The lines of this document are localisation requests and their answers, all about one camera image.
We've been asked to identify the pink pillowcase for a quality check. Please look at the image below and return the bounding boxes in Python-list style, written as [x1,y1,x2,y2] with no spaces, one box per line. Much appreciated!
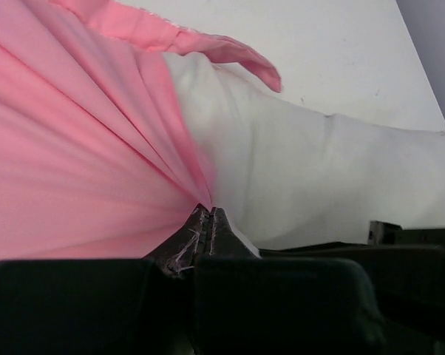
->
[0,1,281,260]

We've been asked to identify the white pillow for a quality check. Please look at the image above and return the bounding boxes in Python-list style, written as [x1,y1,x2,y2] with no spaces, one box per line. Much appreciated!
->
[164,53,445,249]

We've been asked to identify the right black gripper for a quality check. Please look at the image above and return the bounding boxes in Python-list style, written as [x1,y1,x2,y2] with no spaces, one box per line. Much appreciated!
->
[260,221,445,354]

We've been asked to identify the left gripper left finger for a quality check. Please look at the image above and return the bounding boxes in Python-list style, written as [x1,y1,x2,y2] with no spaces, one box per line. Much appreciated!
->
[144,204,210,278]

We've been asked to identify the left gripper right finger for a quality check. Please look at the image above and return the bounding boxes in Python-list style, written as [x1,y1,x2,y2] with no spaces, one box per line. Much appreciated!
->
[206,208,260,259]

